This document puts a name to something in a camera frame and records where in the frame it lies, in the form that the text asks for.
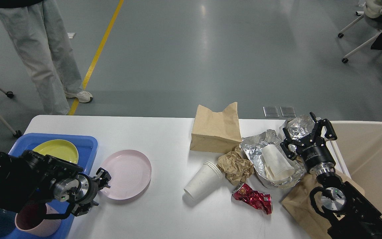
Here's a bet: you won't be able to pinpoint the pink mug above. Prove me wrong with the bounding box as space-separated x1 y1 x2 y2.
15 203 62 237

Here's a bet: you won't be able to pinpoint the crumpled brown paper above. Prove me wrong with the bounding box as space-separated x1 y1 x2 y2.
217 146 255 186

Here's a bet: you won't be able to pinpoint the beige plastic bin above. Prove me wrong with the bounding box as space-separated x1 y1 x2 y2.
332 120 382 213

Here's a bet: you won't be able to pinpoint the person in grey trousers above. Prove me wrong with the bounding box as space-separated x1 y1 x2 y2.
0 0 94 115

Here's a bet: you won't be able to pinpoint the crushed red can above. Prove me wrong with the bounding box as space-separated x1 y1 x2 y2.
232 183 272 215

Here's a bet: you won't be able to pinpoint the white paper cup in foil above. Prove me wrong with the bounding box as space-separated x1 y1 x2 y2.
261 145 295 181

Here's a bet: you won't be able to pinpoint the aluminium foil tray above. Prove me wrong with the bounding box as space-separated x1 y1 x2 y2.
240 129 305 189

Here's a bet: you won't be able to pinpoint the stacked white paper cups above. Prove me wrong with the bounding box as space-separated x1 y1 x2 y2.
184 161 224 200

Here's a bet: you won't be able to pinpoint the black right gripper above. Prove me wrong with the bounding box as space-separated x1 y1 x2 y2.
280 112 338 173

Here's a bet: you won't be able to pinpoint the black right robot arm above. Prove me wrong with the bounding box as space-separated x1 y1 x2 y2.
280 112 382 239

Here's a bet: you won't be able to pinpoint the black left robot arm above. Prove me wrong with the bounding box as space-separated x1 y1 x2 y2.
0 150 112 220

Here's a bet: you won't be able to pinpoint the metal floor socket plate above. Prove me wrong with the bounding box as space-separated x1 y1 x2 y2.
263 107 280 118

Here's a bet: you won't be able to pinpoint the yellow plate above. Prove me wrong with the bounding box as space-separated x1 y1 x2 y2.
33 139 79 164

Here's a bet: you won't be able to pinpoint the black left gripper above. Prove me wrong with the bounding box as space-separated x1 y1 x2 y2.
53 168 112 217

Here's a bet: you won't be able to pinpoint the pink plate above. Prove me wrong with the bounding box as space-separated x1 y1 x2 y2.
100 149 152 200

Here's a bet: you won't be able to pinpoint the crumpled foil ball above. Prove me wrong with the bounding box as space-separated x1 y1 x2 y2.
277 115 314 140

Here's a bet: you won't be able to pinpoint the flat brown paper bag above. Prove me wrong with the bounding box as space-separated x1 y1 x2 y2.
281 170 366 239

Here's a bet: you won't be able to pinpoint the blue plastic tray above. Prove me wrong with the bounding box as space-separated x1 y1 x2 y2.
0 133 97 239

